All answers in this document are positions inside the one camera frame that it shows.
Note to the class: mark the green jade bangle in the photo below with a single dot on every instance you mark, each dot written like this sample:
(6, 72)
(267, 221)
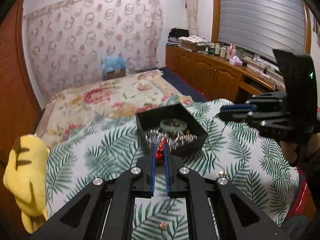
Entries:
(173, 125)

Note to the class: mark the circle pattern sheer curtain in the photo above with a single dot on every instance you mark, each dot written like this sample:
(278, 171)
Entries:
(69, 41)

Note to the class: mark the yellow Pikachu plush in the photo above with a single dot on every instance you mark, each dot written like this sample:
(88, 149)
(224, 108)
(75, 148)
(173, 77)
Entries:
(25, 178)

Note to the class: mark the blue plush toy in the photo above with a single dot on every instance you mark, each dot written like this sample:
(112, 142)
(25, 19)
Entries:
(112, 64)

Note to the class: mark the wooden sideboard cabinet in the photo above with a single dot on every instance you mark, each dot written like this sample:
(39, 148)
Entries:
(215, 78)

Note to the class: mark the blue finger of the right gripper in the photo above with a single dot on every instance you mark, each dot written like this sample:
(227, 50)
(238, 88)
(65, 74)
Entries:
(233, 116)
(239, 108)

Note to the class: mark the grey window blind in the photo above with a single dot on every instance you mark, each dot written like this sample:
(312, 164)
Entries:
(261, 26)

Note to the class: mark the small rose gold charm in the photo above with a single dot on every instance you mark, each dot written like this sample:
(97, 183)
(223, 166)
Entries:
(163, 226)

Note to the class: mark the wooden louvered wardrobe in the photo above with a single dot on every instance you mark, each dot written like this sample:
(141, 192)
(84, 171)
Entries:
(20, 110)

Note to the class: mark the folded clothes pile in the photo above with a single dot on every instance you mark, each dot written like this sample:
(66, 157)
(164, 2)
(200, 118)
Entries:
(181, 38)

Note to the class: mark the dark blue mattress sheet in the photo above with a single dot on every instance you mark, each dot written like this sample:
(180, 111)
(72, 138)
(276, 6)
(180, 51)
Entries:
(181, 85)

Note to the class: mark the beige side curtain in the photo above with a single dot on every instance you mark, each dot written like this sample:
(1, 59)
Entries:
(192, 11)

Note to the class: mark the cardboard box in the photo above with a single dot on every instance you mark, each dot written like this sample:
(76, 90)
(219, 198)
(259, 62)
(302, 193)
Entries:
(116, 74)

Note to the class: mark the white power strip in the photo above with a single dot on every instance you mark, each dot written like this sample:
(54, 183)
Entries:
(261, 66)

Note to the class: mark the floral bed blanket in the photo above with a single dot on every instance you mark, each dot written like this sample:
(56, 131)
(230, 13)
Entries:
(121, 97)

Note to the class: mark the palm leaf print sheet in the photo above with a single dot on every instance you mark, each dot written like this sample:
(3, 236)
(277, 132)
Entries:
(109, 147)

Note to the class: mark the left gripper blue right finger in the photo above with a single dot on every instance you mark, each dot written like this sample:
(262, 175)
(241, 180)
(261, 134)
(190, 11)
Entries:
(166, 170)

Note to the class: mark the black jewelry box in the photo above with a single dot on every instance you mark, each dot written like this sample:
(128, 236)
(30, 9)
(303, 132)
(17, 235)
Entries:
(184, 134)

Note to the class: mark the pink bottle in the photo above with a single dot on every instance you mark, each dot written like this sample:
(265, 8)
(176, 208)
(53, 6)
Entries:
(231, 51)

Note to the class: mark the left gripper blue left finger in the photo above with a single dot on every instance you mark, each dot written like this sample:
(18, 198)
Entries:
(153, 169)

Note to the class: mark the pink tissue box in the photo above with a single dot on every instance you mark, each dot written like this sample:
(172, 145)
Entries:
(235, 61)

